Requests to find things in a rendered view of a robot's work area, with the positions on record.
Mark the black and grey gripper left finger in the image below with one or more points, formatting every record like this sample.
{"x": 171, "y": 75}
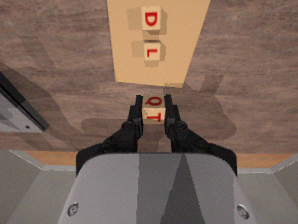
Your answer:
{"x": 123, "y": 140}

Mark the tan flat mat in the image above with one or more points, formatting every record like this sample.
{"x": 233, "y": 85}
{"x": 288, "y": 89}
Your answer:
{"x": 181, "y": 23}

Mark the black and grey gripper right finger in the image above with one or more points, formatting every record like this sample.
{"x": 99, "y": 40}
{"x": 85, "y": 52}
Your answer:
{"x": 185, "y": 139}

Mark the beige block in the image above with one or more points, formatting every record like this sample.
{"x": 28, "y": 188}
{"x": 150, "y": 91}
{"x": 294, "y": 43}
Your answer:
{"x": 152, "y": 50}
{"x": 153, "y": 109}
{"x": 151, "y": 18}

